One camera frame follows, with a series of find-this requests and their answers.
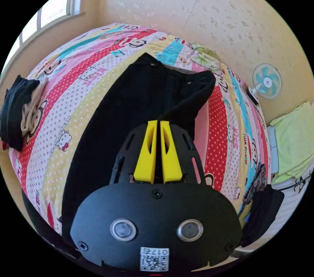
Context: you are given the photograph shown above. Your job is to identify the teal and white fan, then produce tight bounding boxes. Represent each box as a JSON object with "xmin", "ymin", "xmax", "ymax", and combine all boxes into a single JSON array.
[{"xmin": 247, "ymin": 63, "xmax": 283, "ymax": 105}]

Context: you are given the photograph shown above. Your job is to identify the floral pillow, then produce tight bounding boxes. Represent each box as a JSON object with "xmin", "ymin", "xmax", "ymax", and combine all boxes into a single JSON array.
[{"xmin": 191, "ymin": 43, "xmax": 222, "ymax": 77}]

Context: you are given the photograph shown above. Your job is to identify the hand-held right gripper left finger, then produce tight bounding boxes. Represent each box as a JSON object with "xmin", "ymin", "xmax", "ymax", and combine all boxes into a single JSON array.
[{"xmin": 133, "ymin": 121, "xmax": 158, "ymax": 184}]

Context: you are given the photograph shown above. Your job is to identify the pile of clothes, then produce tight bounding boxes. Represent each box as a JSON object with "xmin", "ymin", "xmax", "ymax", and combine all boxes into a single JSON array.
[{"xmin": 0, "ymin": 75, "xmax": 49, "ymax": 152}]

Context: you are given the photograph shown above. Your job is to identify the light green cloth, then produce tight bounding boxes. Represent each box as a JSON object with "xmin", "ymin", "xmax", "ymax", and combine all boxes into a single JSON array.
[{"xmin": 269, "ymin": 102, "xmax": 314, "ymax": 185}]

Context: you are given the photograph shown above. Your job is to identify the bed with cartoon printed sheet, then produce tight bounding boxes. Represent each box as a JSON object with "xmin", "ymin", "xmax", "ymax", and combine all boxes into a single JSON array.
[{"xmin": 15, "ymin": 22, "xmax": 273, "ymax": 236}]

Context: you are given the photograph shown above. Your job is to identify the window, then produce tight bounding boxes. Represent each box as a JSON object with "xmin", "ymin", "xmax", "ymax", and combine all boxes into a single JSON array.
[{"xmin": 0, "ymin": 0, "xmax": 89, "ymax": 79}]

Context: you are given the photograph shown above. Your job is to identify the black pants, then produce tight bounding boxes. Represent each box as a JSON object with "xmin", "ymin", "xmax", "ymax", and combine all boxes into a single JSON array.
[{"xmin": 61, "ymin": 52, "xmax": 217, "ymax": 246}]

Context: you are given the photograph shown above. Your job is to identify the black and floral garments heap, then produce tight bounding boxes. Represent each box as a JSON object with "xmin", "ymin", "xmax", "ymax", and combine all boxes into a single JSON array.
[{"xmin": 237, "ymin": 162, "xmax": 285, "ymax": 248}]

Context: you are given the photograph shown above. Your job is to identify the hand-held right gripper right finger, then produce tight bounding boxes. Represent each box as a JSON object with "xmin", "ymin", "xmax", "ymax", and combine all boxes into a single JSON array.
[{"xmin": 160, "ymin": 121, "xmax": 183, "ymax": 184}]

